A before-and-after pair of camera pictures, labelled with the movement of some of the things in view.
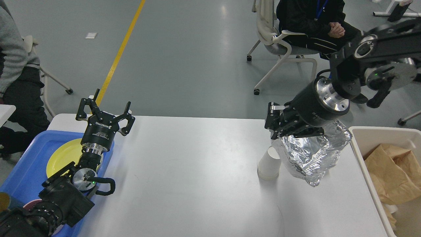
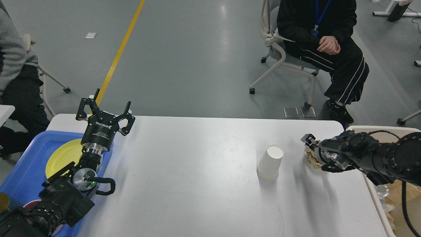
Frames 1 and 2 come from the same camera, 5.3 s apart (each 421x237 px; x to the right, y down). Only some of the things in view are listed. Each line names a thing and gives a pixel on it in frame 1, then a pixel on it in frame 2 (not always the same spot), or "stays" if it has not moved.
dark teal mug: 5,201 stays
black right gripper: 317,104 to 333,154
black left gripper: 99,135 stays
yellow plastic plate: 64,155 stays
